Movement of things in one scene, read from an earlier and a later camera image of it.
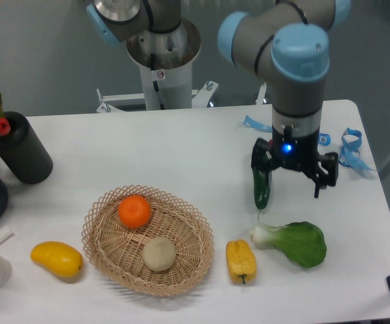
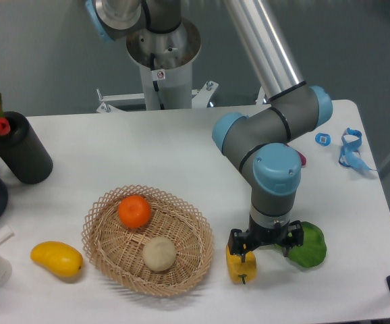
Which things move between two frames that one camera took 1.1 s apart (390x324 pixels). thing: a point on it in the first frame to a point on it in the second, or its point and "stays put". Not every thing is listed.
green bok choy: (304, 242) stays put
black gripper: (289, 149) to (289, 235)
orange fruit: (134, 211) stays put
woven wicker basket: (116, 251) stays put
